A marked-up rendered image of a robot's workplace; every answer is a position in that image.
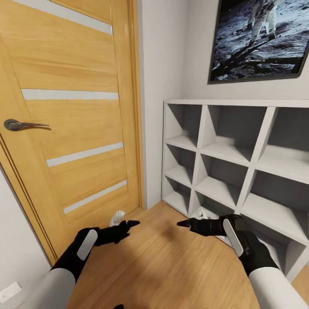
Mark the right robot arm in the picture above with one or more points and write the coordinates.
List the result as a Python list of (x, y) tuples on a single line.
[(271, 288)]

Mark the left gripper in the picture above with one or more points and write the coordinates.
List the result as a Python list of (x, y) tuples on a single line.
[(121, 231)]

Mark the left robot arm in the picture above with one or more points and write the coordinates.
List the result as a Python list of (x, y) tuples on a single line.
[(54, 291)]

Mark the door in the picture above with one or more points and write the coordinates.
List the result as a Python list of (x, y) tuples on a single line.
[(70, 114)]

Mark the wall socket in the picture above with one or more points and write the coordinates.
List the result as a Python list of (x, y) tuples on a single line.
[(9, 292)]

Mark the bookcase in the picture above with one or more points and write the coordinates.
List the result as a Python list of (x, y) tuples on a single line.
[(284, 219)]

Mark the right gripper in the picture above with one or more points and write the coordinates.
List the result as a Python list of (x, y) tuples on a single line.
[(202, 226)]

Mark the painting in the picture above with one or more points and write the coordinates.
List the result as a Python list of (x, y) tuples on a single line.
[(259, 39)]

